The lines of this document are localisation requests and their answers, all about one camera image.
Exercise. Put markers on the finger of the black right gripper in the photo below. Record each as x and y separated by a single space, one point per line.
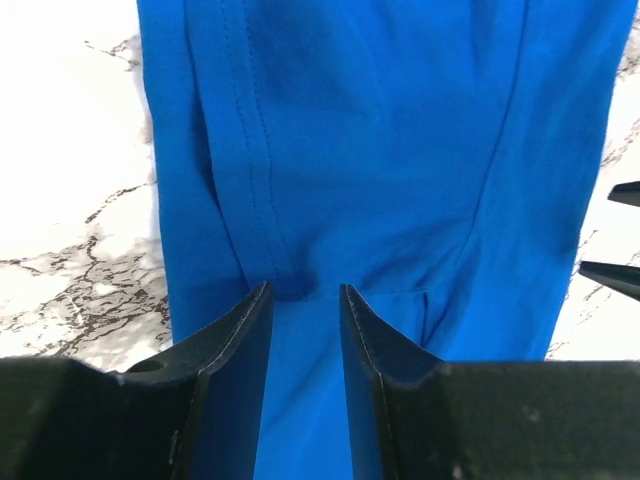
626 193
624 279

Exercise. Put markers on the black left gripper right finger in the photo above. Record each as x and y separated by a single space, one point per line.
414 416

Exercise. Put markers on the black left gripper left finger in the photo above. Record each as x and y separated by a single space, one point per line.
190 412

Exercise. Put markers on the blue t shirt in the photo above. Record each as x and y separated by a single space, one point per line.
437 155

